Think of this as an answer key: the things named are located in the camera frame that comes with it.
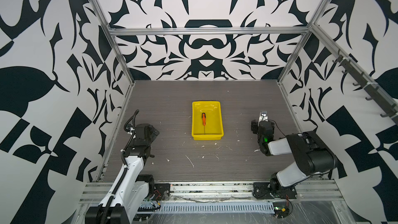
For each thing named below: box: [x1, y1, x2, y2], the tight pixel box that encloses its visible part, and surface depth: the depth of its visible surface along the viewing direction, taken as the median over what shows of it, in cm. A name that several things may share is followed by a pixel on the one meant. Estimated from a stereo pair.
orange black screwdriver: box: [201, 112, 207, 132], surface depth 101 cm
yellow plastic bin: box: [191, 101, 224, 141], surface depth 98 cm
